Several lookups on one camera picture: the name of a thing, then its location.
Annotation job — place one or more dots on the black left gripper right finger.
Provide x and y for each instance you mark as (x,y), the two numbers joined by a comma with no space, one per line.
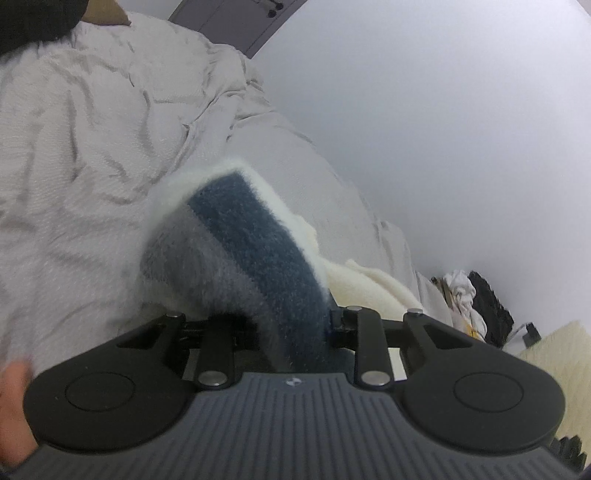
(457,390)

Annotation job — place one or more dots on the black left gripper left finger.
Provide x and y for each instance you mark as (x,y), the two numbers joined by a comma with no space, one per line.
(133,388)

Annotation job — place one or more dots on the white and navy knit sweater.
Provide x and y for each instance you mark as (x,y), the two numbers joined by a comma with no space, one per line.
(222,241)

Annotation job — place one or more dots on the left hand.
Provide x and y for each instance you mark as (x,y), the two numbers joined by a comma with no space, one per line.
(17,442)

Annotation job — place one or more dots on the black crumpled garment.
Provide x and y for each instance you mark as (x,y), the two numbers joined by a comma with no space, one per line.
(497,318)

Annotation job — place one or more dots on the black charger plug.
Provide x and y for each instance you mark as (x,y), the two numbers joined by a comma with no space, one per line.
(532,335)

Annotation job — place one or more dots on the cream textured pillow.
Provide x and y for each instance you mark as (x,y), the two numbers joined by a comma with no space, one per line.
(565,355)

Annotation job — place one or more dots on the white crumpled cloth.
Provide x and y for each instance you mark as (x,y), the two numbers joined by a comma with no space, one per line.
(462,295)

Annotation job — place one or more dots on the brown cardboard box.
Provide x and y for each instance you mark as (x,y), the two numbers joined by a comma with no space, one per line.
(444,289)

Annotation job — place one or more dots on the grey patterned bed cover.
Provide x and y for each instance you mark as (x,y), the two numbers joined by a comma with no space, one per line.
(95,126)

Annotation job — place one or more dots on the brown pillow corner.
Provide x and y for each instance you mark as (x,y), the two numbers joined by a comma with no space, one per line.
(105,13)

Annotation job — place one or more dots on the black object on bed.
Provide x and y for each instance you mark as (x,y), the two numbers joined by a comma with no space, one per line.
(31,21)

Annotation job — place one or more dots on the grey door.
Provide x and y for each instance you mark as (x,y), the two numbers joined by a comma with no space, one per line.
(239,23)

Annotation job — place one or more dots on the black door handle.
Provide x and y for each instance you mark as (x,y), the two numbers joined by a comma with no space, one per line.
(272,7)

